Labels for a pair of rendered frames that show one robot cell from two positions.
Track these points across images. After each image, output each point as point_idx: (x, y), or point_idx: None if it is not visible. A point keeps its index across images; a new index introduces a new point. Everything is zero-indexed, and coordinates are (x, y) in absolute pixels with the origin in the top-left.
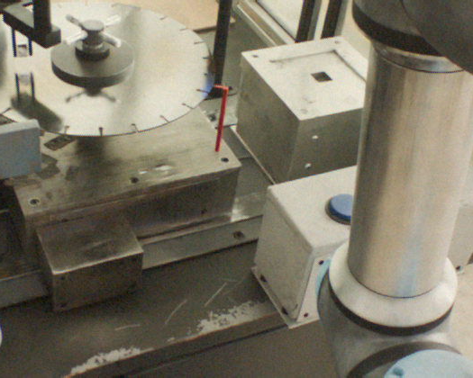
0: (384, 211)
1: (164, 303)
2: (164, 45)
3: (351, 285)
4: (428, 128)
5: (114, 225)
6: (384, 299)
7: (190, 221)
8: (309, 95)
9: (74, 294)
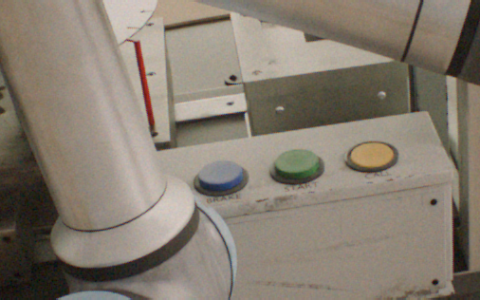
0: (18, 111)
1: (46, 298)
2: (108, 1)
3: (58, 222)
4: None
5: (3, 202)
6: (72, 234)
7: None
8: (282, 56)
9: None
